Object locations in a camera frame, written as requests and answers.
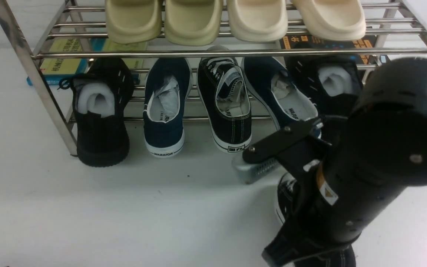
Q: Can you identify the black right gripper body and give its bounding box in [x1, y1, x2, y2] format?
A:
[261, 148, 362, 267]

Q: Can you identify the black canvas sneaker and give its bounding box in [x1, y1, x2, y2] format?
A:
[196, 56, 252, 153]
[274, 173, 356, 267]

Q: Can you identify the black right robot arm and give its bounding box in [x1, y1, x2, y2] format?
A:
[261, 57, 427, 267]

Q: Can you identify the stainless steel shoe rack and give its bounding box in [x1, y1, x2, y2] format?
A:
[0, 0, 427, 157]

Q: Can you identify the black knit sneaker right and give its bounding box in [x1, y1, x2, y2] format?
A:
[285, 56, 364, 143]

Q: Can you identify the black knit sneaker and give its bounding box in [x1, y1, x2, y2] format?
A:
[59, 57, 135, 167]
[285, 56, 364, 143]

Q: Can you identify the navy canvas shoe right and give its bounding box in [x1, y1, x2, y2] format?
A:
[241, 56, 318, 130]

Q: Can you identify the navy canvas shoe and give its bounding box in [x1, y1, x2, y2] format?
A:
[241, 56, 318, 130]
[143, 57, 193, 158]

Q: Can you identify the black orange book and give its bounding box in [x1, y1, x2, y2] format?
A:
[278, 34, 378, 66]

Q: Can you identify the cream slipper right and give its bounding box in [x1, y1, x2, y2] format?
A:
[290, 0, 366, 41]

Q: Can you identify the cream slipper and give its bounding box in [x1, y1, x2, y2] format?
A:
[290, 0, 366, 41]
[226, 0, 288, 42]

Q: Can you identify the cream slipper left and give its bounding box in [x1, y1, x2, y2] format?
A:
[226, 0, 288, 42]

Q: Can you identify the navy canvas shoe left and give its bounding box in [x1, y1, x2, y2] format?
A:
[143, 57, 193, 158]

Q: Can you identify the olive green slipper right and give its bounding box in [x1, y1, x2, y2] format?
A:
[164, 0, 224, 47]

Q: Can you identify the olive green slipper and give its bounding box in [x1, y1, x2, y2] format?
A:
[105, 0, 164, 44]
[164, 0, 224, 47]

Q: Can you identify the black knit sneaker left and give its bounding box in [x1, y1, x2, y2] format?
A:
[59, 57, 135, 167]

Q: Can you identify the olive green slipper left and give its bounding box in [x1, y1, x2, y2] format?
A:
[105, 0, 164, 44]

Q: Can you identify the yellow green book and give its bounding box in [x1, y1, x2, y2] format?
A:
[40, 38, 148, 86]

